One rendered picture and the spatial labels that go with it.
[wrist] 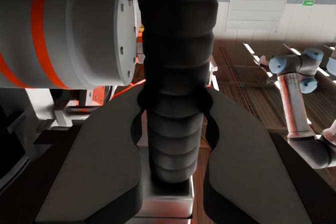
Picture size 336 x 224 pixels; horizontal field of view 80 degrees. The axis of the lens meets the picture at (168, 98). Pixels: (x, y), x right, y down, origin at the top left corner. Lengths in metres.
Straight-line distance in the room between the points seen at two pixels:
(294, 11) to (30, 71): 14.93
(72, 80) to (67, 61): 0.03
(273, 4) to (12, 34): 14.26
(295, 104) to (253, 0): 13.13
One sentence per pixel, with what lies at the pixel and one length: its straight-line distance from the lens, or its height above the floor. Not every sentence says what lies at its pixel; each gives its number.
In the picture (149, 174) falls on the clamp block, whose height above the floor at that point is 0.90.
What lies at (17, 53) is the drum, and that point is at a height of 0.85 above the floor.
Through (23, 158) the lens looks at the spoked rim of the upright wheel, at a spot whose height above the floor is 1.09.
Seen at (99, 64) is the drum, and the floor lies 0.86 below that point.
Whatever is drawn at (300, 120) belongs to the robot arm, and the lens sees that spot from 0.98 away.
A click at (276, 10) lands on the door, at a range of 14.52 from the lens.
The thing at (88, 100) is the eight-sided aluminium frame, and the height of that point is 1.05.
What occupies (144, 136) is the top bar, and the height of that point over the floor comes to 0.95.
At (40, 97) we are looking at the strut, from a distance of 0.38.
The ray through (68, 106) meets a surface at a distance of 0.42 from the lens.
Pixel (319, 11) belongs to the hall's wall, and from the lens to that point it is 15.72.
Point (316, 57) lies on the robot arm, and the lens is 1.08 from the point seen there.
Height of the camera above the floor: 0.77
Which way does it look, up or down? 33 degrees up
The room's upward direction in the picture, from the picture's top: 179 degrees counter-clockwise
